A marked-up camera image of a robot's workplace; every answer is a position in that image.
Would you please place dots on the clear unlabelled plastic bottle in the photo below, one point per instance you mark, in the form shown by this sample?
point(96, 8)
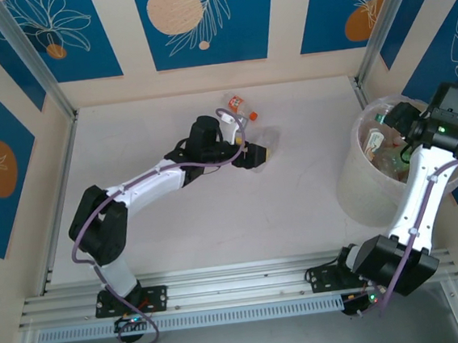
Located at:
point(272, 137)

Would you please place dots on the clear bottle green cap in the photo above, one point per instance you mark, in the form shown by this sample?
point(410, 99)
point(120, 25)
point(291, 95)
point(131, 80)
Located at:
point(380, 117)

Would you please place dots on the small controller board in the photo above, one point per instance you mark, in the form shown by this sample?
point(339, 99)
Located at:
point(126, 323)
point(355, 307)

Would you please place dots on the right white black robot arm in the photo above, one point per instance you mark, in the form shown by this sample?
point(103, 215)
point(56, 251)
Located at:
point(422, 193)

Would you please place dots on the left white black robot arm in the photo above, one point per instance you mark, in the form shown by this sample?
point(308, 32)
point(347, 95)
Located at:
point(153, 183)

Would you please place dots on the orange label bottle orange cap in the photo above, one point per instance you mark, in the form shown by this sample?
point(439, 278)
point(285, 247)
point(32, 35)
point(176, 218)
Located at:
point(235, 102)

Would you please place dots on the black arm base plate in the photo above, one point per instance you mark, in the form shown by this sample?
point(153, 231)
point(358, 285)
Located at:
point(318, 279)
point(156, 298)

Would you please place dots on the cream round bin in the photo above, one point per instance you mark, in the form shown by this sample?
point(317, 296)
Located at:
point(361, 199)

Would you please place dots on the aluminium frame post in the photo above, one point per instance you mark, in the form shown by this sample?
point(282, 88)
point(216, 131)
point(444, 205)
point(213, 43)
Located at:
point(386, 14)
point(40, 68)

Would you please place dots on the wide aluminium base rail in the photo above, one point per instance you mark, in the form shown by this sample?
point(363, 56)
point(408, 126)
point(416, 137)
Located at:
point(240, 288)

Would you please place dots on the aluminium table edge rail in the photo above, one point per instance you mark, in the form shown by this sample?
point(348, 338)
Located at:
point(361, 94)
point(65, 155)

